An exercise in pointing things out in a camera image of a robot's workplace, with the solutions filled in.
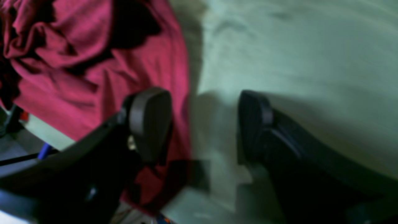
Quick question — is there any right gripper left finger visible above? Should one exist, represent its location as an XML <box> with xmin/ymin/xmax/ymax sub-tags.
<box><xmin>1</xmin><ymin>88</ymin><xmax>172</xmax><ymax>224</ymax></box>

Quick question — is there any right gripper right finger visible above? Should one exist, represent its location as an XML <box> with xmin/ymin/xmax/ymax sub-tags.
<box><xmin>238</xmin><ymin>90</ymin><xmax>398</xmax><ymax>224</ymax></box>

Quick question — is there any red long-sleeve T-shirt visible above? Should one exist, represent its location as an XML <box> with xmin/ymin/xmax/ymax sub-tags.
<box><xmin>1</xmin><ymin>0</ymin><xmax>191</xmax><ymax>215</ymax></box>

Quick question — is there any orange black clamp right edge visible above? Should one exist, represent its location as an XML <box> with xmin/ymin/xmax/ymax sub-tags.
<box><xmin>0</xmin><ymin>104</ymin><xmax>29</xmax><ymax>138</ymax></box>

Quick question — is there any green table cloth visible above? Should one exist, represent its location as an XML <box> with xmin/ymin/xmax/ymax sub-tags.
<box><xmin>19</xmin><ymin>0</ymin><xmax>398</xmax><ymax>224</ymax></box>

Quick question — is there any blue clamp handle top right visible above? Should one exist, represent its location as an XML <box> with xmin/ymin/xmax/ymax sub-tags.
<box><xmin>37</xmin><ymin>143</ymin><xmax>53</xmax><ymax>160</ymax></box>

